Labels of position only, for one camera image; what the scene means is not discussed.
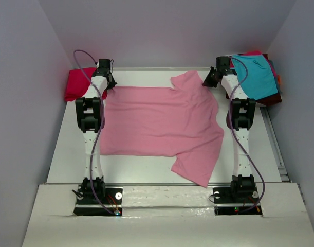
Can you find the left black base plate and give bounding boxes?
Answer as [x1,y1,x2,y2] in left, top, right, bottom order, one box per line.
[73,186,123,217]

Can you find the pink t shirt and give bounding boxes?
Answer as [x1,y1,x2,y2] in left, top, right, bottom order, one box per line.
[100,70,224,187]

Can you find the folded red t shirt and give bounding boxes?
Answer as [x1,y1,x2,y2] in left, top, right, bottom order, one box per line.
[64,69,98,101]

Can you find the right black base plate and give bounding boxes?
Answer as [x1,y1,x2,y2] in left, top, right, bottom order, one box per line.
[209,186,263,216]

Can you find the teal t shirt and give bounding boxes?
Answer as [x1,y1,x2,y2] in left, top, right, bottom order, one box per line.
[231,54,278,100]

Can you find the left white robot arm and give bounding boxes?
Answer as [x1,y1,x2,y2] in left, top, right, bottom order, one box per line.
[75,59,117,205]

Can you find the dark maroon t shirt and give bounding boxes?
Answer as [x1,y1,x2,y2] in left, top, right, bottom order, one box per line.
[230,54,282,107]

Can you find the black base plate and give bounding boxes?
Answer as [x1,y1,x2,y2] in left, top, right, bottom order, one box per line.
[209,186,263,216]
[73,186,123,217]

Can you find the magenta t shirt in pile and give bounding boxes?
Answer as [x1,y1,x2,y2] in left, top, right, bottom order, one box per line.
[237,50,262,56]

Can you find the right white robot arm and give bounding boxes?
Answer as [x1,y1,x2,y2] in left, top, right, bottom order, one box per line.
[203,56,256,204]

